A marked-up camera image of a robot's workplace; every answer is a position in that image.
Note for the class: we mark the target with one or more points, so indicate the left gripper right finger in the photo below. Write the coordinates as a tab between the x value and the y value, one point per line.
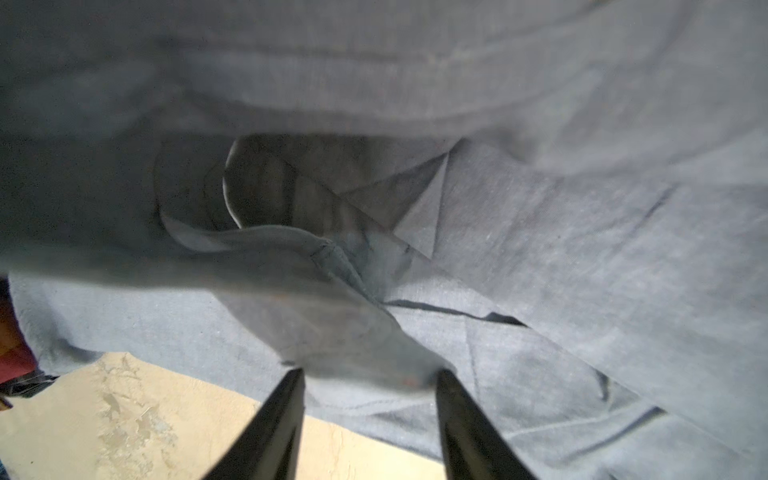
471	447

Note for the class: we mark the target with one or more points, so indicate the folded plaid flannel shirt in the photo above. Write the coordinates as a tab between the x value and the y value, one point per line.
20	375

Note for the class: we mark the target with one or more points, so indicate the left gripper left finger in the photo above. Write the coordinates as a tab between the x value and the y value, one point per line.
268	447

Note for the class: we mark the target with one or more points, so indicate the grey long sleeve shirt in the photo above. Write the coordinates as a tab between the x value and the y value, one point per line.
563	202

